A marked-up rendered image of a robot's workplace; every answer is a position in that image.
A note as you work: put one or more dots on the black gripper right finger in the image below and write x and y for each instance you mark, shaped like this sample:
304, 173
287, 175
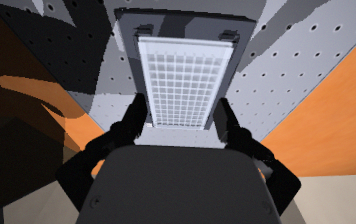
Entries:
282, 184

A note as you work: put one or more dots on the white well plate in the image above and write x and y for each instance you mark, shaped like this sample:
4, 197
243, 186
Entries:
184, 104

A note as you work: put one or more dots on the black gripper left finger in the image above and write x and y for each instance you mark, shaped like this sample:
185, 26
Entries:
74, 176

